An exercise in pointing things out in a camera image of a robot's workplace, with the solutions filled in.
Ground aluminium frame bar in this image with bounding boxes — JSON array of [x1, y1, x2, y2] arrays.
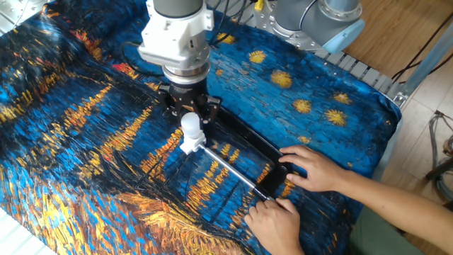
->
[[385, 21, 453, 111]]

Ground white lamp socket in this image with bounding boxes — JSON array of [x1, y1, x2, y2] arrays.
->
[[179, 131, 207, 156]]

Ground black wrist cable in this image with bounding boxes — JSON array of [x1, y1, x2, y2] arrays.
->
[[119, 0, 256, 77]]

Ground person's right hand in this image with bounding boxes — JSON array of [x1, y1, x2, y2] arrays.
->
[[278, 144, 351, 193]]

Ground black floor cable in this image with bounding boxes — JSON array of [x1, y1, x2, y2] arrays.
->
[[391, 10, 453, 86]]

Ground person's right forearm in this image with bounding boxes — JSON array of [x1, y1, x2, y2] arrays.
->
[[338, 170, 453, 253]]

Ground white vented wrist housing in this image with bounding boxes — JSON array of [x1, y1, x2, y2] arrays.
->
[[137, 0, 215, 68]]

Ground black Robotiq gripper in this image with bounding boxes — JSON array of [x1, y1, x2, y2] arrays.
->
[[157, 78, 222, 125]]

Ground green trousers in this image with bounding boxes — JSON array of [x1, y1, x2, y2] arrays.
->
[[348, 205, 425, 255]]

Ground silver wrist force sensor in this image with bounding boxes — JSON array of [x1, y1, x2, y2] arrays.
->
[[161, 52, 212, 86]]

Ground person's left hand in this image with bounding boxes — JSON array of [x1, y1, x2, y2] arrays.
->
[[243, 198, 305, 255]]

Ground grey hose bundle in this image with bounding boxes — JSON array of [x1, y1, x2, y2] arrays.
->
[[425, 109, 453, 203]]

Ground black C-clamp with silver screw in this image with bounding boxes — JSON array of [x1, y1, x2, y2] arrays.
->
[[197, 106, 294, 202]]

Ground starry night painting tablecloth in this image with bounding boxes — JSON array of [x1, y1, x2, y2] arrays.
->
[[0, 0, 403, 255]]

